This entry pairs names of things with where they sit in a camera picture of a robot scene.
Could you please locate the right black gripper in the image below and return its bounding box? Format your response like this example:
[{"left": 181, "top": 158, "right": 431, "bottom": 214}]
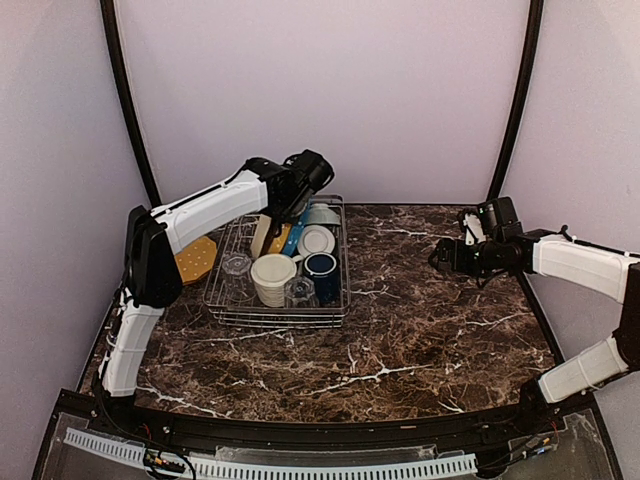
[{"left": 428, "top": 237, "right": 502, "bottom": 278}]

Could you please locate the cream deep plate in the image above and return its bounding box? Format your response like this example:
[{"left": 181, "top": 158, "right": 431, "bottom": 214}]
[{"left": 250, "top": 215, "right": 274, "bottom": 259}]

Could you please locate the blue dotted plate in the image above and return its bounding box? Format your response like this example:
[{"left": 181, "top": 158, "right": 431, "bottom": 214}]
[{"left": 281, "top": 206, "right": 310, "bottom": 257}]

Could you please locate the wire metal dish rack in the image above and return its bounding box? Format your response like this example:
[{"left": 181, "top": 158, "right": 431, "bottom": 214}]
[{"left": 204, "top": 194, "right": 351, "bottom": 329}]

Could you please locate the yellow dotted scalloped plate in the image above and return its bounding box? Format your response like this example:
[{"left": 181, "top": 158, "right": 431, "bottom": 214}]
[{"left": 174, "top": 236, "right": 217, "bottom": 285}]

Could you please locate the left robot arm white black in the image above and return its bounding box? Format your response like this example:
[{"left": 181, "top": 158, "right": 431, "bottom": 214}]
[{"left": 98, "top": 150, "right": 333, "bottom": 436}]

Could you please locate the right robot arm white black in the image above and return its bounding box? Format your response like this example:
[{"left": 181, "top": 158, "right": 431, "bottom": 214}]
[{"left": 428, "top": 229, "right": 639, "bottom": 434}]

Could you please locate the white saucer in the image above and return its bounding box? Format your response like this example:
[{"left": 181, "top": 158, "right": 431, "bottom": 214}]
[{"left": 297, "top": 225, "right": 335, "bottom": 257}]

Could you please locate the cream ribbed cup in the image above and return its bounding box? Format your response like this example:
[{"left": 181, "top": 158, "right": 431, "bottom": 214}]
[{"left": 250, "top": 254, "right": 297, "bottom": 308}]

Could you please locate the pale green bowl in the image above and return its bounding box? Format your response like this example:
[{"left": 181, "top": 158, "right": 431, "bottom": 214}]
[{"left": 307, "top": 203, "right": 341, "bottom": 225}]

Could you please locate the dark blue mug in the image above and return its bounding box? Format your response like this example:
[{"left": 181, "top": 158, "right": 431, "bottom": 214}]
[{"left": 302, "top": 252, "right": 341, "bottom": 306}]

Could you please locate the clear glass right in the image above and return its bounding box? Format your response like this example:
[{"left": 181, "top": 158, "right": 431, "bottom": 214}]
[{"left": 284, "top": 276, "right": 319, "bottom": 309}]

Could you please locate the clear glass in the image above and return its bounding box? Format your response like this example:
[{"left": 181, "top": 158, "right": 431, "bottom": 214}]
[
  {"left": 221, "top": 252, "right": 252, "bottom": 303},
  {"left": 284, "top": 276, "right": 319, "bottom": 309}
]

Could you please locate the clear glass left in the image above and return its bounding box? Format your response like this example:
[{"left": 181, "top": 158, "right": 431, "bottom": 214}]
[{"left": 221, "top": 252, "right": 252, "bottom": 303}]

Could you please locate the white right gripper bracket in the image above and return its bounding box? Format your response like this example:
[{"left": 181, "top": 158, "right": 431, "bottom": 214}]
[{"left": 457, "top": 208, "right": 486, "bottom": 246}]

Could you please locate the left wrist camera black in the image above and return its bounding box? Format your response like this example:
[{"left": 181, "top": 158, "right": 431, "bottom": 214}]
[{"left": 283, "top": 149, "right": 335, "bottom": 192}]

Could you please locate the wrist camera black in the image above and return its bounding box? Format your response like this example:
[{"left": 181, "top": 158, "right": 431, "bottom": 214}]
[
  {"left": 477, "top": 196, "right": 519, "bottom": 234},
  {"left": 283, "top": 149, "right": 335, "bottom": 192}
]

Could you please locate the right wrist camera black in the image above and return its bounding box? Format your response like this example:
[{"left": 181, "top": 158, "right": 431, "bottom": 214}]
[{"left": 477, "top": 196, "right": 519, "bottom": 234}]

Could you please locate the black front rail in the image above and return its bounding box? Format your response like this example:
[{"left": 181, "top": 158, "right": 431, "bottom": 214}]
[{"left": 54, "top": 389, "right": 596, "bottom": 451}]

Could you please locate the white slotted cable duct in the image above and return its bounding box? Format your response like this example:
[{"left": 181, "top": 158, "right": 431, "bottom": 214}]
[{"left": 64, "top": 427, "right": 478, "bottom": 479}]

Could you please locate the right black frame post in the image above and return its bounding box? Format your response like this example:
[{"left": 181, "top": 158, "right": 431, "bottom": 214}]
[{"left": 486, "top": 0, "right": 544, "bottom": 200}]

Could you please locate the black frame post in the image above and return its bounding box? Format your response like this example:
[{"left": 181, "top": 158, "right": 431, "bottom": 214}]
[
  {"left": 99, "top": 0, "right": 161, "bottom": 207},
  {"left": 486, "top": 0, "right": 544, "bottom": 200}
]

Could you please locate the left black frame post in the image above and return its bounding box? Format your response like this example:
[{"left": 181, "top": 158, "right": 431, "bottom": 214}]
[{"left": 99, "top": 0, "right": 161, "bottom": 207}]

